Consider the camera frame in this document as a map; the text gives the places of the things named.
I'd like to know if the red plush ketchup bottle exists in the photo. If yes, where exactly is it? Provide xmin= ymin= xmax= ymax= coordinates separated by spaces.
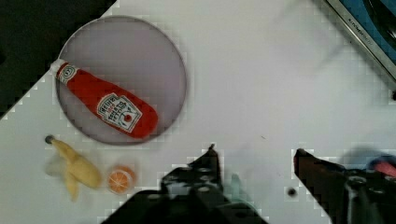
xmin=49 ymin=59 xmax=159 ymax=139

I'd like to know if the orange slice toy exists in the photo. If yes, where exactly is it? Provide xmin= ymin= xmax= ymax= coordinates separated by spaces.
xmin=107 ymin=165 xmax=135 ymax=194

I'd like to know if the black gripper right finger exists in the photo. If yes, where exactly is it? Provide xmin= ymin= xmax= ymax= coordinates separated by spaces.
xmin=293 ymin=148 xmax=348 ymax=221

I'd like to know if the yellow plush peeled banana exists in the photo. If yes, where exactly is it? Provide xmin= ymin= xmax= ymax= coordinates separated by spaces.
xmin=45 ymin=135 xmax=102 ymax=202

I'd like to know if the grey round plate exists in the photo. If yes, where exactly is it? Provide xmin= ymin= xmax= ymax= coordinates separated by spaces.
xmin=56 ymin=16 xmax=188 ymax=146

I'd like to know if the silver black toaster oven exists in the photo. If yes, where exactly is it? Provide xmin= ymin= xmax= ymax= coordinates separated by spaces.
xmin=321 ymin=0 xmax=396 ymax=81

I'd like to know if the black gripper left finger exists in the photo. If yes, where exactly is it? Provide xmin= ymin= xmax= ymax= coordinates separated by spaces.
xmin=161 ymin=144 xmax=223 ymax=198

